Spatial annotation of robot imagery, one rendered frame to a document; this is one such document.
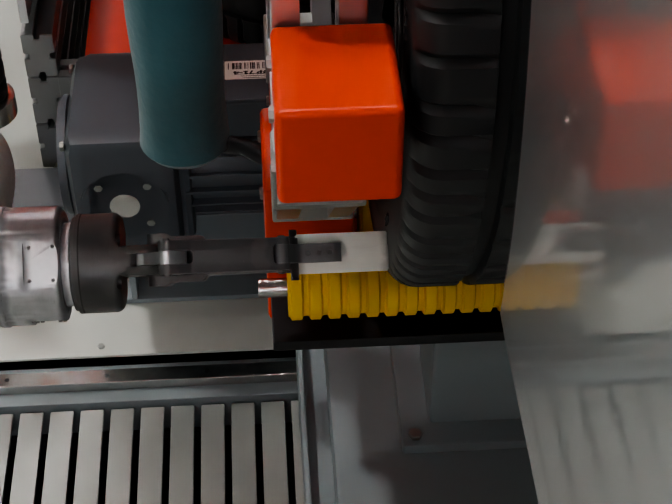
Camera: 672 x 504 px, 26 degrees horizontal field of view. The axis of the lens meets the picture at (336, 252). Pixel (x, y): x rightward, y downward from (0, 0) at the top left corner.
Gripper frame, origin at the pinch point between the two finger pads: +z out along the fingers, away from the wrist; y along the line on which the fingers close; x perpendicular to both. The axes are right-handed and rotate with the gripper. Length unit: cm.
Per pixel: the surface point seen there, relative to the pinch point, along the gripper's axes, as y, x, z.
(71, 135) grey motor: -49, 15, -26
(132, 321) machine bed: -74, -5, -23
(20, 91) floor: -121, 31, -44
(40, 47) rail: -75, 30, -33
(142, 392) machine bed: -67, -14, -21
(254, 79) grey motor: -50, 21, -6
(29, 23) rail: -76, 33, -35
